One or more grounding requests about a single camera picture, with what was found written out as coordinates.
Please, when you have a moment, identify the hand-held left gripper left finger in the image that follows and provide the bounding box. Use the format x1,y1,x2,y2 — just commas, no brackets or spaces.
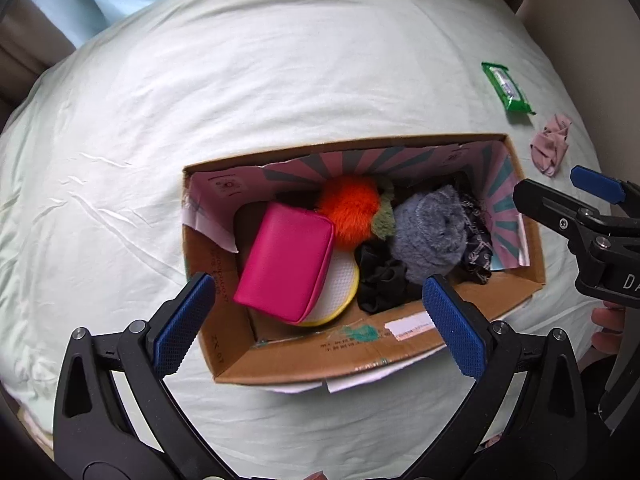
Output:
52,272,236,480

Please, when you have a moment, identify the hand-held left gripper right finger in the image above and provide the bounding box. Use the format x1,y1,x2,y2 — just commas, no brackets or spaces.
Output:
405,274,588,480

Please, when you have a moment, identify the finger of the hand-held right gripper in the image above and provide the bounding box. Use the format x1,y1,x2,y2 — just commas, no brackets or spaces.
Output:
570,164,640,207
512,177,610,242

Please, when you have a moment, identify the pink scrunchie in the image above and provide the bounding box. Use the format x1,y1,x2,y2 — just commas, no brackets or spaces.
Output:
530,114,575,177

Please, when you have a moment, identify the black patterned scrunchie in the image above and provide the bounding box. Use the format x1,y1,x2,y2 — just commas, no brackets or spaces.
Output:
452,187,496,286

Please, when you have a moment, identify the plain black scrunchie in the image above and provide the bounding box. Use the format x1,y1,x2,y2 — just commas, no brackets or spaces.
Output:
355,242,426,316

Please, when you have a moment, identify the grey fuzzy sock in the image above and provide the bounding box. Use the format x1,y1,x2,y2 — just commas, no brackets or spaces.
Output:
389,185,468,286

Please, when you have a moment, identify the magenta zip pouch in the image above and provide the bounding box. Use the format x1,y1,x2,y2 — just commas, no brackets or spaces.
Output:
233,202,336,323

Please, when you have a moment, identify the cardboard box with pink lining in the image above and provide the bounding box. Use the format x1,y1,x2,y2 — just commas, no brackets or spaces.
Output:
180,132,547,395

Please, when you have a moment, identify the round yellow-rimmed white pad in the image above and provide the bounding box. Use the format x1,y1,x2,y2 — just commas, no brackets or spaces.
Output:
300,250,361,328

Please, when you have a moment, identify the orange fluffy pompom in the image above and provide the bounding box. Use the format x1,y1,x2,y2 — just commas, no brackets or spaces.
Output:
315,175,397,252

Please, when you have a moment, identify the person's right hand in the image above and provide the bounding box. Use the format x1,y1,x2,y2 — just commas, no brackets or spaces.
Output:
590,305,627,357

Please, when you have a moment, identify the green wet wipes packet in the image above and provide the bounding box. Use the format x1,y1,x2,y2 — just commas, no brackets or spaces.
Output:
481,61,537,117

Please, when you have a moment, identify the pale green bed sheet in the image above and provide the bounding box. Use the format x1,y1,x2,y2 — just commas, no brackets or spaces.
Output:
0,0,610,480

